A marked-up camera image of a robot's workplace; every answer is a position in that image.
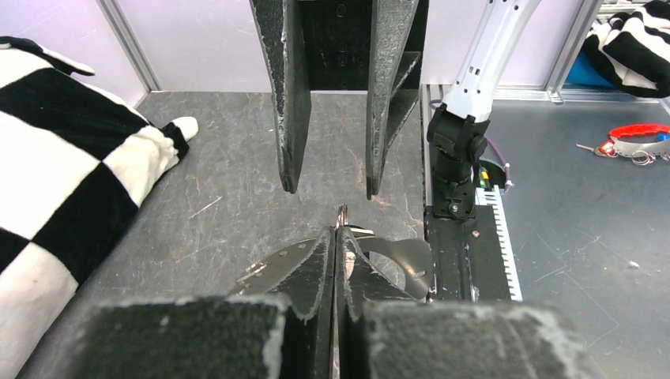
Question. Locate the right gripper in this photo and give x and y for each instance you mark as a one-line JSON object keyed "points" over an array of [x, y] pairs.
{"points": [[330, 46]]}

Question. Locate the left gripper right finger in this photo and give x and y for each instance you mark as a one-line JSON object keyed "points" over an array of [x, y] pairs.
{"points": [[386, 333]]}

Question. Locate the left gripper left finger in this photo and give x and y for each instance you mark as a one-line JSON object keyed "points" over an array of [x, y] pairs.
{"points": [[276, 323]]}

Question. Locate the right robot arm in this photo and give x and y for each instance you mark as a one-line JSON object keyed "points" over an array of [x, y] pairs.
{"points": [[456, 130]]}

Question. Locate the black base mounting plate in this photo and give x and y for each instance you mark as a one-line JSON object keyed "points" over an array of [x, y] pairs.
{"points": [[468, 258]]}

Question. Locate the black and white checkered pillow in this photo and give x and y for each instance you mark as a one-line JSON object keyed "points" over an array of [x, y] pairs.
{"points": [[77, 162]]}

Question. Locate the white slotted cable duct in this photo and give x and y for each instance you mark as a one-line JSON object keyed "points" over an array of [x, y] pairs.
{"points": [[493, 199]]}

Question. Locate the red handled keyring plate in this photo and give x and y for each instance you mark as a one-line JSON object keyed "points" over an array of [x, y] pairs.
{"points": [[642, 144]]}

